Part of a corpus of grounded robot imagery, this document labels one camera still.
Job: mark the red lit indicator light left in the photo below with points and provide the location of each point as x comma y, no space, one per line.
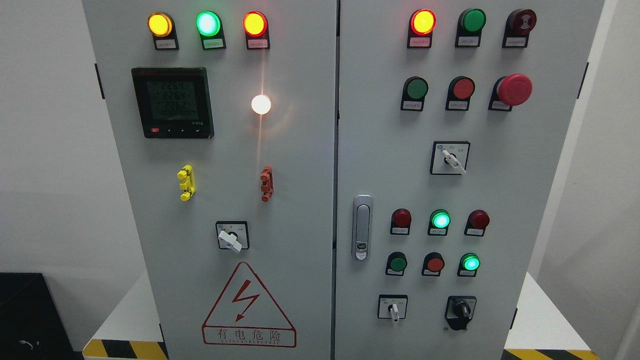
256,29

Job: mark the dark red buzzer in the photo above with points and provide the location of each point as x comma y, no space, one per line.
518,26

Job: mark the red electric hazard warning sticker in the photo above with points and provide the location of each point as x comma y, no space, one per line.
246,314

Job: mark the red terminal connector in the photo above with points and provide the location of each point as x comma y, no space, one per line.
267,186

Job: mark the white selector switch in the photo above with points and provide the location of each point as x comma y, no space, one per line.
449,157
392,308

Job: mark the green lit push button lower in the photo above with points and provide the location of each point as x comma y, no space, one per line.
468,265

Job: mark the grey cabinet door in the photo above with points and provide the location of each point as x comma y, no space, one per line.
386,153
291,235

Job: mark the yellow indicator light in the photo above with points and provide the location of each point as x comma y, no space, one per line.
163,31

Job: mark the silver door handle lock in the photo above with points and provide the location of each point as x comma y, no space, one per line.
361,226

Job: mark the green lit indicator middle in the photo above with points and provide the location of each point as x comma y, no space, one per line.
439,223

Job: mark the grey right cabinet door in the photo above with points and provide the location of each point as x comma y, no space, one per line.
386,153

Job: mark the white platform with hazard stripes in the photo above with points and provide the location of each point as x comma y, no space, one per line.
540,331

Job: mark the green push button second row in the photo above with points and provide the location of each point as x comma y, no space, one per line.
414,91

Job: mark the red lit indicator light right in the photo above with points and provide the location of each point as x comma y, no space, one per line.
420,29

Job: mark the black box on floor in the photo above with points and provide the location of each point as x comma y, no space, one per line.
30,326

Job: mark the dark red indicator light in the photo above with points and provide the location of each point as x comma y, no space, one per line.
400,223
477,222

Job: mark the green lit indicator light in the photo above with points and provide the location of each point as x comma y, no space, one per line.
211,31

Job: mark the red emergency stop mushroom button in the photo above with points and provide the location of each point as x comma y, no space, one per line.
509,91

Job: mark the black rotary knob switch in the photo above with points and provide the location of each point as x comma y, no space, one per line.
459,311

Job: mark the white selector switch upper right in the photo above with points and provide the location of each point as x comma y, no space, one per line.
449,157

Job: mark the red push button lower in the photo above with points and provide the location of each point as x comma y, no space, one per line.
433,264

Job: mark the yellow terminal connector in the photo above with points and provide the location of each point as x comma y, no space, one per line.
186,182

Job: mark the white lit indicator light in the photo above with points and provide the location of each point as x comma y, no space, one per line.
261,104

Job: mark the red push button second row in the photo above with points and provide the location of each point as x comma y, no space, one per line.
459,93

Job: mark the dark red indicator light left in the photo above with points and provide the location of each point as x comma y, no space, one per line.
400,223

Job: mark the black digital power meter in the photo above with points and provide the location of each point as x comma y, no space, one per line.
173,102

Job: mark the grey left cabinet door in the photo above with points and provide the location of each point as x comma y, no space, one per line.
291,235

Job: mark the dark red indicator light right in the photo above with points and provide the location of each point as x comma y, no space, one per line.
477,222

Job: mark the white selector switch left door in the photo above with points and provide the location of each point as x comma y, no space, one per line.
233,235

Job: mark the red lit indicator light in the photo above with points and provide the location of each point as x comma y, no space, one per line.
256,29
420,29

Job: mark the white selector switch lower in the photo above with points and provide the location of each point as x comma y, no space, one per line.
392,308

